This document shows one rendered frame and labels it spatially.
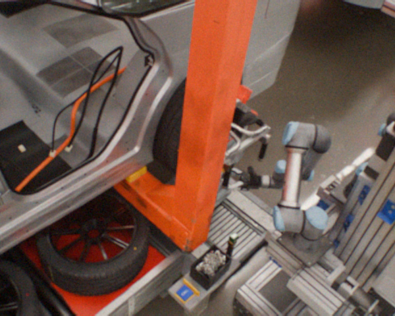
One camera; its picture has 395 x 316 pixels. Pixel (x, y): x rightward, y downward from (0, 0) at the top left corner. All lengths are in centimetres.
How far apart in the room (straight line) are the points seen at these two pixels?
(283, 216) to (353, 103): 282
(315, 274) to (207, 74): 123
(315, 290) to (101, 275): 113
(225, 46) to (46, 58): 168
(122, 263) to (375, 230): 134
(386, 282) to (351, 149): 212
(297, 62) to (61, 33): 281
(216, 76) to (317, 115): 293
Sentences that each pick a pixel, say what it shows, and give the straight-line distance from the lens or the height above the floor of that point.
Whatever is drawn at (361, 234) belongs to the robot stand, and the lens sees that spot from 244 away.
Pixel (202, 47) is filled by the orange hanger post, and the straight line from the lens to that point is 178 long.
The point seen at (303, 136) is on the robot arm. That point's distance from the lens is 229.
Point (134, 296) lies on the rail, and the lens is 275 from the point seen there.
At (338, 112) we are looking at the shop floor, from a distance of 477.
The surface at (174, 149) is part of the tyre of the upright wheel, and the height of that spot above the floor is 92.
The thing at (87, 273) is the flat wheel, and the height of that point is 50.
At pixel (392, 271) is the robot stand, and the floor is 95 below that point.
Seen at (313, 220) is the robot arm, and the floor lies 105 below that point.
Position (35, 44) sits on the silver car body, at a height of 103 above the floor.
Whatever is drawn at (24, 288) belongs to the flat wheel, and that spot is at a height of 50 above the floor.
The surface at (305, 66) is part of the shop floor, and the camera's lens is 527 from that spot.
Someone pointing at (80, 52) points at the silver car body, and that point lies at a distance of 316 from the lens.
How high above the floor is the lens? 279
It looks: 46 degrees down
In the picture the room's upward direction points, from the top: 9 degrees clockwise
